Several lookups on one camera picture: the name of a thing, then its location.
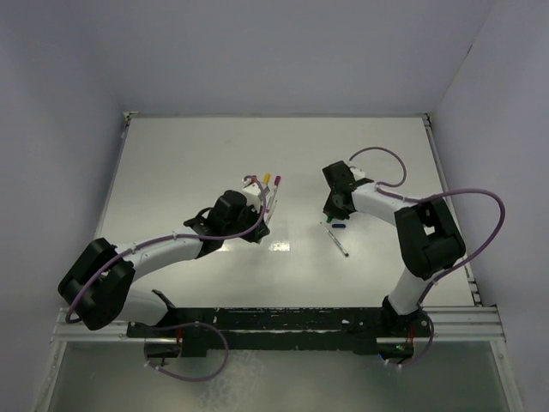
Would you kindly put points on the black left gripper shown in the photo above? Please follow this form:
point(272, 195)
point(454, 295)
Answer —
point(256, 234)

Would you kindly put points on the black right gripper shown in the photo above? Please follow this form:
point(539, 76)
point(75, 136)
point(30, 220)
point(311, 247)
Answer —
point(331, 211)

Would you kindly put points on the white pen blue end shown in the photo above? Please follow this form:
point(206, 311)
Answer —
point(337, 243)

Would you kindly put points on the white pen yellow end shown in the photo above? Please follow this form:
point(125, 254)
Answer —
point(265, 182)

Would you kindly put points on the white pen purple end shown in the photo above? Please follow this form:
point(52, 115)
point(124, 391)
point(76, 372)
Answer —
point(272, 198)

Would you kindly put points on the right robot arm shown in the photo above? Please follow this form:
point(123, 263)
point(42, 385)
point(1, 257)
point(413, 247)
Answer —
point(428, 237)

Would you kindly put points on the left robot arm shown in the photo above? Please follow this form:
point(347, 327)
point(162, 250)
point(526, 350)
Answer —
point(97, 288)

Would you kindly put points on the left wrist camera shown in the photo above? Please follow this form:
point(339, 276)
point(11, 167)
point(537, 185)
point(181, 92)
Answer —
point(256, 193)

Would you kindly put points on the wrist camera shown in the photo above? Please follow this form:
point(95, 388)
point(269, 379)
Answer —
point(358, 173)
point(256, 193)

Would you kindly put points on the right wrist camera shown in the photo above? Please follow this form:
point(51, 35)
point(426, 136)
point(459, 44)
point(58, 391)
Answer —
point(358, 173)

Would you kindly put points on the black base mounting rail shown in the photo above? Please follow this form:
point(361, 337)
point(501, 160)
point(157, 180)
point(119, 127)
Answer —
point(192, 332)

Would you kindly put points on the aluminium extrusion rail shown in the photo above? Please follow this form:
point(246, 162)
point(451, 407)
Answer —
point(466, 324)

